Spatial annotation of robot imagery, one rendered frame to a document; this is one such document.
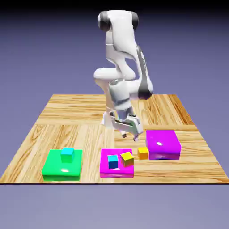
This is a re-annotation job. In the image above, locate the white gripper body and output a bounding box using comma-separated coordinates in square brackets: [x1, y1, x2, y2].
[112, 116, 144, 137]

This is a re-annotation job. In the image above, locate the small orange cube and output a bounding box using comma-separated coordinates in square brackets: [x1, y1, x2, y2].
[137, 146, 149, 160]

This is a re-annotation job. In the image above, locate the small yellow cube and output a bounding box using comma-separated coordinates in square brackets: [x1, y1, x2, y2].
[120, 151, 135, 168]

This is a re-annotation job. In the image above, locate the small cyan cube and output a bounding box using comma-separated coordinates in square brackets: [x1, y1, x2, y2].
[107, 154, 119, 170]
[60, 147, 75, 163]

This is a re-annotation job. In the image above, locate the large purple box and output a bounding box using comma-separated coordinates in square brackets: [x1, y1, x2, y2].
[145, 130, 182, 161]

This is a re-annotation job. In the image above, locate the large magenta box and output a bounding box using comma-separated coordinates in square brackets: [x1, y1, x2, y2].
[99, 148, 135, 178]

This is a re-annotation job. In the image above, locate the large green box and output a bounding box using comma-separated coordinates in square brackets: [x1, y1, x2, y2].
[42, 149, 83, 182]

